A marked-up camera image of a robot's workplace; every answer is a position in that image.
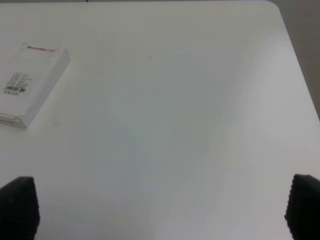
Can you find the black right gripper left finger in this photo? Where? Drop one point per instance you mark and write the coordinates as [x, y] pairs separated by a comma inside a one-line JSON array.
[[19, 209]]

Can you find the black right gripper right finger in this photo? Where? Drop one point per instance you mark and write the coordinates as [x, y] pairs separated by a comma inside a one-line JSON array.
[[303, 208]]

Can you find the white cardboard box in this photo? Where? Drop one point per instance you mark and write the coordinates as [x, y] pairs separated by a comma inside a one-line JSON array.
[[26, 81]]

